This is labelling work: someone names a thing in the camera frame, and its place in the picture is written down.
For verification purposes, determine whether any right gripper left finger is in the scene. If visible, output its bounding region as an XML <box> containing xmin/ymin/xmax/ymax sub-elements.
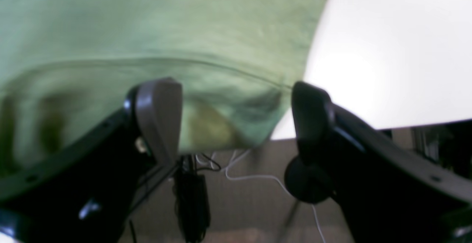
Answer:
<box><xmin>1</xmin><ymin>78</ymin><xmax>183</xmax><ymax>243</ymax></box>

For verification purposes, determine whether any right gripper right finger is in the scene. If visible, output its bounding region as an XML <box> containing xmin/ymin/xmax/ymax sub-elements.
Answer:
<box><xmin>284</xmin><ymin>81</ymin><xmax>472</xmax><ymax>243</ymax></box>

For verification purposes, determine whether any green t-shirt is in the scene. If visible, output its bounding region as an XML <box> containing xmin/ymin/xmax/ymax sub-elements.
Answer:
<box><xmin>0</xmin><ymin>0</ymin><xmax>327</xmax><ymax>178</ymax></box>

